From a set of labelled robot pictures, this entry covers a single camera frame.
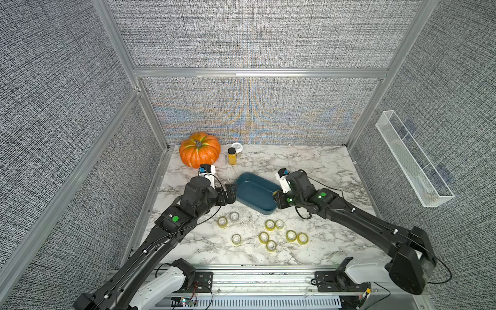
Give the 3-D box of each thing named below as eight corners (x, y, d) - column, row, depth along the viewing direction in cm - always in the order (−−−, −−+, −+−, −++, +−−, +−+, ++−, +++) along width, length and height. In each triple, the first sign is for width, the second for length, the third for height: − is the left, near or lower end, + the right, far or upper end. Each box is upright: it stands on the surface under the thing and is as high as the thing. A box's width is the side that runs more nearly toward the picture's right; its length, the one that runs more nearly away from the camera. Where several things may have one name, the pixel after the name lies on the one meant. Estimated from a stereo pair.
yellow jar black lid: (229, 165, 113) (227, 154, 106) (229, 158, 116) (228, 147, 109) (236, 165, 113) (235, 154, 106) (236, 158, 116) (236, 147, 109)
